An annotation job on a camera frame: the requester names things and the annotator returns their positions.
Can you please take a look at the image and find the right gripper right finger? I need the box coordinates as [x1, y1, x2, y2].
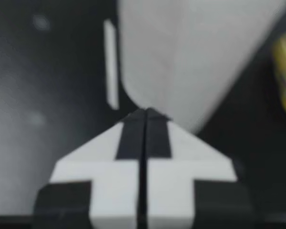
[144, 107, 256, 229]

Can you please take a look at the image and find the white paper towel sheet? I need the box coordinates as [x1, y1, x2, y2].
[116, 0, 286, 136]

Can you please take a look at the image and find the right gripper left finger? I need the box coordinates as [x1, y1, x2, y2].
[33, 108, 145, 229]

